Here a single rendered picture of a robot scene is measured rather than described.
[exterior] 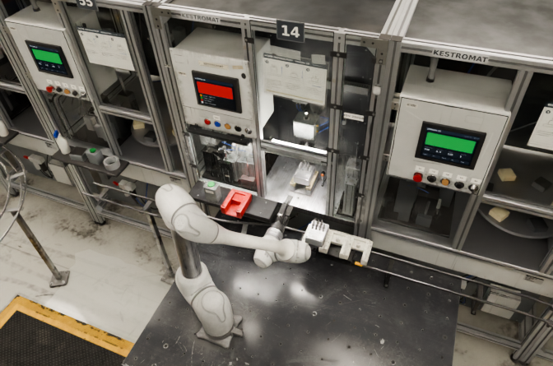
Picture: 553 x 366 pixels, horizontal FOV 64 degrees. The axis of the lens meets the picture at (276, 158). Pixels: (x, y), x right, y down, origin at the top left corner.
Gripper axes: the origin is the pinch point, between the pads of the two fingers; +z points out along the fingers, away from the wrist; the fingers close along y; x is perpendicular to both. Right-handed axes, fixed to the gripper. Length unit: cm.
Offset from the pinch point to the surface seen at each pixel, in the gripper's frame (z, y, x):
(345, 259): -12.7, -16.9, -36.5
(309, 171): 26.2, 2.6, -2.9
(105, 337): -71, -99, 107
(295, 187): 20.1, -7.6, 3.3
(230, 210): -9.0, -8.4, 33.2
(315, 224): -5.6, -3.9, -17.3
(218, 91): 4, 65, 37
